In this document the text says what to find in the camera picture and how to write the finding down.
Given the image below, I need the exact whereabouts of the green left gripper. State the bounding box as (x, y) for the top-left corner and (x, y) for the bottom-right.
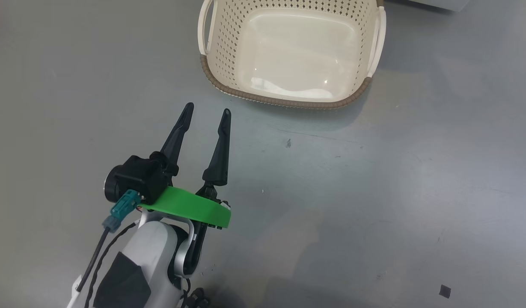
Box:
(139, 102), (232, 229)

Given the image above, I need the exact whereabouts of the cream perforated laundry basket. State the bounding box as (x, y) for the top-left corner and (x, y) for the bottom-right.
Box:
(198, 0), (387, 109)

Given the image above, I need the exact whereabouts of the white washing machine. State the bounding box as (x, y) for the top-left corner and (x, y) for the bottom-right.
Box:
(385, 0), (471, 12)

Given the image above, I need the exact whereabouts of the left camera cable teal plug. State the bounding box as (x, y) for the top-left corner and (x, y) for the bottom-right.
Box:
(76, 190), (142, 292)

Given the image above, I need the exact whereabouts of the braided black left arm cable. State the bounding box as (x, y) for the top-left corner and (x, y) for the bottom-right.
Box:
(83, 220), (139, 308)

